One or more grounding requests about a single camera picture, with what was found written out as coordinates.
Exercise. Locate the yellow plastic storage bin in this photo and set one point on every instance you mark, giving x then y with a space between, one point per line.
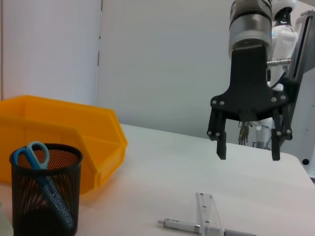
73 118

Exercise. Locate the black mesh pen cup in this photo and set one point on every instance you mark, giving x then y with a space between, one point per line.
24 201

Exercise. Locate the grey ballpoint pen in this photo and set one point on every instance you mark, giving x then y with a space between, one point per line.
179 224

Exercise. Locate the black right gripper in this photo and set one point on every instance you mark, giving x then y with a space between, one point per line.
248 93

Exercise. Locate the transparent plastic ruler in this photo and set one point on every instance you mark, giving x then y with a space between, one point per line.
206 209

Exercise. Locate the white humanoid robot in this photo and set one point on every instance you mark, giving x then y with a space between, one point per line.
283 39

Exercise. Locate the white robot support stand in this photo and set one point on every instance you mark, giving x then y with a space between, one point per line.
307 98

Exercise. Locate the blue teal scissors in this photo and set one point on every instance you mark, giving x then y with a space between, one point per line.
34 157

